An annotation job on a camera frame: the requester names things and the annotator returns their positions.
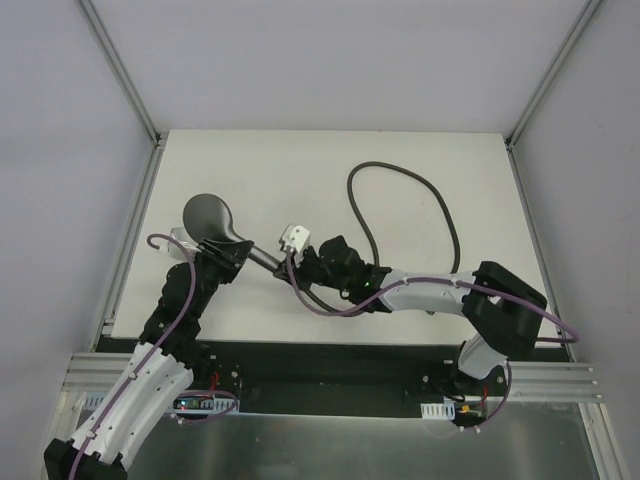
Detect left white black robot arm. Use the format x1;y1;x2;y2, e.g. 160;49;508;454
44;239;253;479

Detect dark grey shower hose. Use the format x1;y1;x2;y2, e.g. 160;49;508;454
272;160;462;317

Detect right aluminium frame post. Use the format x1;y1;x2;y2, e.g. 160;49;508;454
505;0;606;152

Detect aluminium frame post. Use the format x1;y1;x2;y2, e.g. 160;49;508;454
75;0;162;146
505;0;606;152

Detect aluminium front rail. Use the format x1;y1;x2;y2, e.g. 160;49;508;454
61;352;604;404

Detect grey shower head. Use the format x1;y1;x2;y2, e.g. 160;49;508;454
182;193;280;274

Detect left aluminium side rail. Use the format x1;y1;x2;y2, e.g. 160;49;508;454
88;136;166;352

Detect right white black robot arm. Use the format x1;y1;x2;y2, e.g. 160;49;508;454
277;226;547;395

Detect left aluminium frame post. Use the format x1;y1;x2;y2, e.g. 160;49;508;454
75;0;162;146

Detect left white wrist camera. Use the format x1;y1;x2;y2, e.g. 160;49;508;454
167;227;198;261

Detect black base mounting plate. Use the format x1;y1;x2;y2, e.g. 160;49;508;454
149;339;521;416

